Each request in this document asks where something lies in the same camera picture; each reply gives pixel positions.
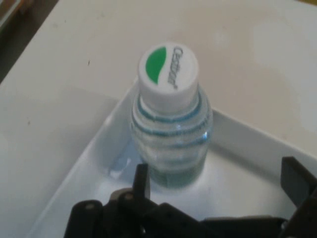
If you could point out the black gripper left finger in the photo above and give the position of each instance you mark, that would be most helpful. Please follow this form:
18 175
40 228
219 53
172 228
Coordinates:
119 218

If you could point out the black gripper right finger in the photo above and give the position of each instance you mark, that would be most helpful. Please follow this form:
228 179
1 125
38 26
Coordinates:
302 193

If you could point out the small water bottle green label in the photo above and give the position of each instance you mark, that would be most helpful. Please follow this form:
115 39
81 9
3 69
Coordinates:
171 138

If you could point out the white organizer box blue front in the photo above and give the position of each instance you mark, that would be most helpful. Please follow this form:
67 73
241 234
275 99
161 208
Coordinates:
235 161

